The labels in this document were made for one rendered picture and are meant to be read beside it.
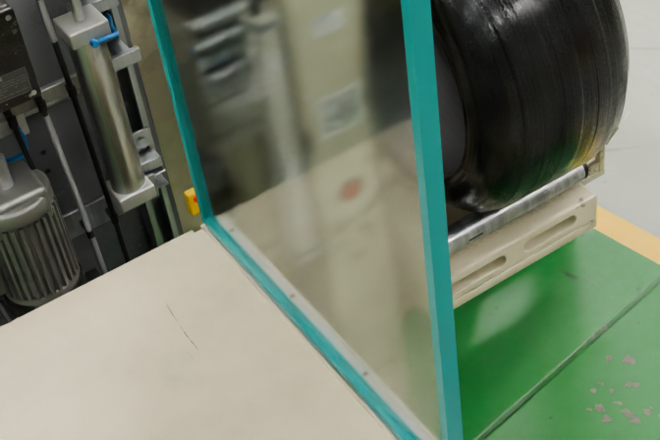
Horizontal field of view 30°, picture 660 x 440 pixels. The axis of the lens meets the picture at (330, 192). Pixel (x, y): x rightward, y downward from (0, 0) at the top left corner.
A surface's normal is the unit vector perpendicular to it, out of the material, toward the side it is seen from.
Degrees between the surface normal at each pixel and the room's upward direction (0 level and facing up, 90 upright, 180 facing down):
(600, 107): 92
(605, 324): 0
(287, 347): 0
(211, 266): 0
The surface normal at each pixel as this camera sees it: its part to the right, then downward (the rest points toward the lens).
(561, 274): -0.11, -0.75
